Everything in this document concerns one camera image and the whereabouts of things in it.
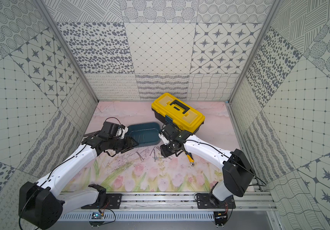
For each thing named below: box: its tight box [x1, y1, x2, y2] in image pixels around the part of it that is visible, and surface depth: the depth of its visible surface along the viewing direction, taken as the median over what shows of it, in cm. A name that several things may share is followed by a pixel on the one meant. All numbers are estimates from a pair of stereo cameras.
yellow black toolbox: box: [151, 92, 206, 134], surface depth 95 cm
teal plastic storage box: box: [125, 122, 161, 147], surface depth 100 cm
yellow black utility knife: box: [185, 151, 195, 163], surface depth 90 cm
